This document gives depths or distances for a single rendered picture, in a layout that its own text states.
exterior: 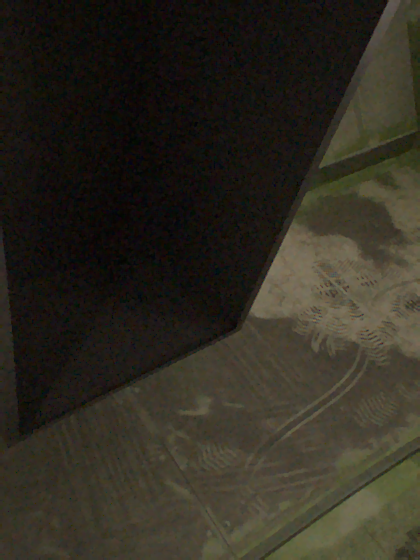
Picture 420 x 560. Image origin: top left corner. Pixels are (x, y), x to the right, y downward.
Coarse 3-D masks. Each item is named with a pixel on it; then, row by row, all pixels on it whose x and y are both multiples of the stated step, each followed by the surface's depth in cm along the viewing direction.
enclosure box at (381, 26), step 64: (0, 0) 94; (64, 0) 100; (128, 0) 106; (192, 0) 114; (256, 0) 110; (320, 0) 98; (384, 0) 89; (0, 64) 102; (64, 64) 108; (128, 64) 116; (192, 64) 125; (256, 64) 115; (320, 64) 103; (0, 128) 111; (64, 128) 119; (128, 128) 128; (192, 128) 140; (256, 128) 122; (320, 128) 107; (0, 192) 123; (64, 192) 133; (128, 192) 145; (192, 192) 151; (256, 192) 129; (0, 256) 80; (64, 256) 150; (128, 256) 163; (192, 256) 164; (256, 256) 138; (0, 320) 91; (64, 320) 148; (128, 320) 152; (192, 320) 155; (0, 384) 106; (64, 384) 139; (128, 384) 141
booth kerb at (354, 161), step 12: (408, 132) 288; (384, 144) 281; (396, 144) 287; (408, 144) 293; (348, 156) 272; (360, 156) 276; (372, 156) 282; (384, 156) 288; (396, 156) 293; (324, 168) 266; (336, 168) 272; (348, 168) 277; (360, 168) 282; (312, 180) 267; (324, 180) 272; (336, 180) 277
